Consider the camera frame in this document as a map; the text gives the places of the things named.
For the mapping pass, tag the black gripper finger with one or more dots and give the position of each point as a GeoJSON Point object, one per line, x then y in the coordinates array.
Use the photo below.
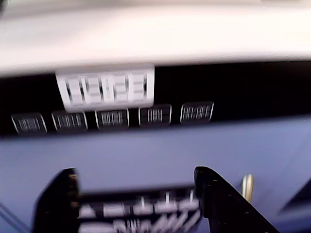
{"type": "Point", "coordinates": [56, 206]}
{"type": "Point", "coordinates": [226, 208]}

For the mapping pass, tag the blue dishwasher door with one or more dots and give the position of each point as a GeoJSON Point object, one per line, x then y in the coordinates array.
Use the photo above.
{"type": "Point", "coordinates": [145, 150]}

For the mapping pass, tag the blue toy kitchen unit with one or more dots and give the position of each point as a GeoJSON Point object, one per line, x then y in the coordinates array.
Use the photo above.
{"type": "Point", "coordinates": [145, 36]}

